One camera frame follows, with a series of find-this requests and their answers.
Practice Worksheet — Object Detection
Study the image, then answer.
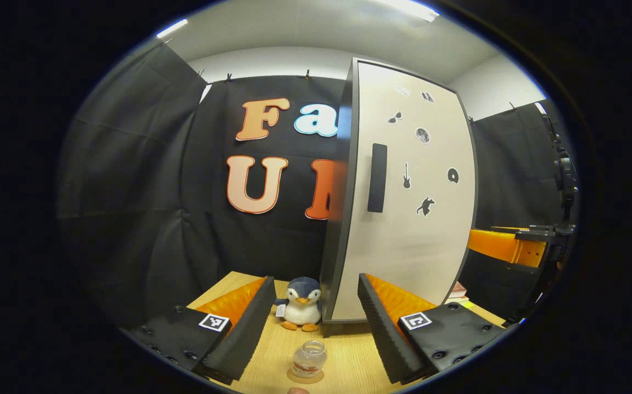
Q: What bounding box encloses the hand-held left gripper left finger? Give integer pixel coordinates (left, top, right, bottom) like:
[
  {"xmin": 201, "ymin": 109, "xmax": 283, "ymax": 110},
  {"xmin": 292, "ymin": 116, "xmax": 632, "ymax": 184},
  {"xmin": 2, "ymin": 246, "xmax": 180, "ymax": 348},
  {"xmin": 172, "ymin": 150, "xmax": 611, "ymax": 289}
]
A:
[{"xmin": 121, "ymin": 276, "xmax": 277, "ymax": 385}]

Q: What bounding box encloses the long ceiling light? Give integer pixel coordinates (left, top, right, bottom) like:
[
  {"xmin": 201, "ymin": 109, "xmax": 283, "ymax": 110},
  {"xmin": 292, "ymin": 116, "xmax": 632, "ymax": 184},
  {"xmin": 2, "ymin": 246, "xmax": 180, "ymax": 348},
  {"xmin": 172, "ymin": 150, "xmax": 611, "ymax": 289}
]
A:
[{"xmin": 156, "ymin": 19, "xmax": 189, "ymax": 39}]

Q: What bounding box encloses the black cabinet door handle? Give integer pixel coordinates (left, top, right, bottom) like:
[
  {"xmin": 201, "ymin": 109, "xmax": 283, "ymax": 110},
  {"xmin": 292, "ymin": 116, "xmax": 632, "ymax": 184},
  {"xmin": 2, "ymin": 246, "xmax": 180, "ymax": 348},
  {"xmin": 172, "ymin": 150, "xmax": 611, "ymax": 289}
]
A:
[{"xmin": 367, "ymin": 143, "xmax": 389, "ymax": 213}]

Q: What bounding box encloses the grey cabinet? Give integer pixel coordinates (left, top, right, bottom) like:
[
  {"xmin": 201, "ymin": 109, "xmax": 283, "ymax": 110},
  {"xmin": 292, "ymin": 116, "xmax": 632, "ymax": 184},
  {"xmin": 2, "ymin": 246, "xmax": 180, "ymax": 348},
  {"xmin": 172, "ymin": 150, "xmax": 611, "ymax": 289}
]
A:
[{"xmin": 320, "ymin": 57, "xmax": 479, "ymax": 335}]

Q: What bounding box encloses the plush penguin toy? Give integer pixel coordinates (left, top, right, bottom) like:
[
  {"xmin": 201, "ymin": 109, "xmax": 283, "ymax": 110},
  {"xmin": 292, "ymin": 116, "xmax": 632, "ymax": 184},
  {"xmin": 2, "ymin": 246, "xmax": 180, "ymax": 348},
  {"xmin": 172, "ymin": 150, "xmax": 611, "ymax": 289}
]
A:
[{"xmin": 274, "ymin": 276, "xmax": 323, "ymax": 333}]

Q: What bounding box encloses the beige cabinet door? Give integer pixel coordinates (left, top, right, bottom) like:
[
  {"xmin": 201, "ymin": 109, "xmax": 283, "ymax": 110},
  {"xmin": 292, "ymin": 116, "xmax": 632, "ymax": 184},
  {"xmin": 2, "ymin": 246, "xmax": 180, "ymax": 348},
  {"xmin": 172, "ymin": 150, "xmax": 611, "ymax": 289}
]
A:
[{"xmin": 331, "ymin": 61, "xmax": 478, "ymax": 322}]

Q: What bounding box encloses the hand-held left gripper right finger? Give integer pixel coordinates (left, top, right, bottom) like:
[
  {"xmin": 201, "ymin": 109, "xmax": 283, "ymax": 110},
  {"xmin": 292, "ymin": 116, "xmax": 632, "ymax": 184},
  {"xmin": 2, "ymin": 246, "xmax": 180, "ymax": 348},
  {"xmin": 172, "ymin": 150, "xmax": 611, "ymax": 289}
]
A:
[{"xmin": 357, "ymin": 273, "xmax": 508, "ymax": 385}]

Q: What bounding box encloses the black backdrop cloth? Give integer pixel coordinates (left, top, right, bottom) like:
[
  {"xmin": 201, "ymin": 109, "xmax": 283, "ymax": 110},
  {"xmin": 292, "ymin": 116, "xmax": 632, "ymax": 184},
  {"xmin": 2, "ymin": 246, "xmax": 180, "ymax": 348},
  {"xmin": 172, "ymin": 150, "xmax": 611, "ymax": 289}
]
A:
[{"xmin": 56, "ymin": 41, "xmax": 579, "ymax": 329}]

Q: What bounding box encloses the clear plastic bottle cherry label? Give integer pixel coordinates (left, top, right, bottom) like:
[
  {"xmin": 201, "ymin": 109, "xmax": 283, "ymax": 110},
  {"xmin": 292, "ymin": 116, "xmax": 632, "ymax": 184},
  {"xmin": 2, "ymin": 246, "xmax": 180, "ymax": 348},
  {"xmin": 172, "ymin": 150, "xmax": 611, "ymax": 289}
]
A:
[{"xmin": 293, "ymin": 340, "xmax": 328, "ymax": 378}]

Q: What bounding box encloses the stack of books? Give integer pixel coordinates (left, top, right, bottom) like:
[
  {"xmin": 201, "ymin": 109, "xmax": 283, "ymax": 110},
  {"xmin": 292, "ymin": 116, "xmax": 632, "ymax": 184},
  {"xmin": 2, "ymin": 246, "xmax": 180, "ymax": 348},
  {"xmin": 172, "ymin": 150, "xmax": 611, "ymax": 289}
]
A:
[{"xmin": 446, "ymin": 282, "xmax": 469, "ymax": 304}]

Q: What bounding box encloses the round brown coaster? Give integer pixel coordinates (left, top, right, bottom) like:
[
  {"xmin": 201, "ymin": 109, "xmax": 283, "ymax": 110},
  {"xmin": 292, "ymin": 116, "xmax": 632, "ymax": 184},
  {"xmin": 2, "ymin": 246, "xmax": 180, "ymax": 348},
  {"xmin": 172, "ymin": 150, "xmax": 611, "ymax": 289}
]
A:
[{"xmin": 287, "ymin": 366, "xmax": 325, "ymax": 384}]

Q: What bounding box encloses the wide ceiling light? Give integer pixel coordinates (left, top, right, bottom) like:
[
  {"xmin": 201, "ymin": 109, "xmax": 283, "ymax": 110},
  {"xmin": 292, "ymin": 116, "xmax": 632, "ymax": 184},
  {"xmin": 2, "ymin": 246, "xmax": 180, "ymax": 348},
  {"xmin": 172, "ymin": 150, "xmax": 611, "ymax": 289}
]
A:
[{"xmin": 373, "ymin": 0, "xmax": 440, "ymax": 22}]

